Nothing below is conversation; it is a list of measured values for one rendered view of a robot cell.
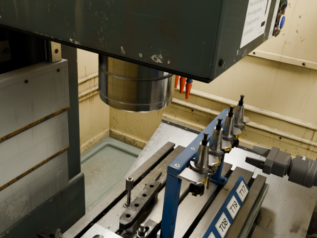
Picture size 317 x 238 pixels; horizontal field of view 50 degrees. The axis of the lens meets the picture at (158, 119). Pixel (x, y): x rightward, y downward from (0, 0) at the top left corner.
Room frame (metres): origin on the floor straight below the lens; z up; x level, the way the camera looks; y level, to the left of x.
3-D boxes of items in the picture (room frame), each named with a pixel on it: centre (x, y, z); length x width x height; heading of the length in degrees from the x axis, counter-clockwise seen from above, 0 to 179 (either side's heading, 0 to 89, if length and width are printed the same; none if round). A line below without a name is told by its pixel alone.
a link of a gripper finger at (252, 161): (0.91, -0.32, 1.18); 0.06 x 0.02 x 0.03; 62
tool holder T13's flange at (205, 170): (0.82, -0.13, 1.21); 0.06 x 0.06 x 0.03
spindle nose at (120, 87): (0.66, 0.05, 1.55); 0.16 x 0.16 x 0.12
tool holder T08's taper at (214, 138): (0.92, -0.19, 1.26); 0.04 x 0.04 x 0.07
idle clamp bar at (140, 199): (0.94, 0.04, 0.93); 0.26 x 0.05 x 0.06; 157
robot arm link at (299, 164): (0.92, -0.42, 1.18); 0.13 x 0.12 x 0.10; 152
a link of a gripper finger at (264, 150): (1.00, -0.37, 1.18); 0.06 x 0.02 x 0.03; 62
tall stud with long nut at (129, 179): (0.98, 0.08, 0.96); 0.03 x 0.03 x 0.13
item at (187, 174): (0.77, -0.11, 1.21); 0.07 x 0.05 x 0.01; 62
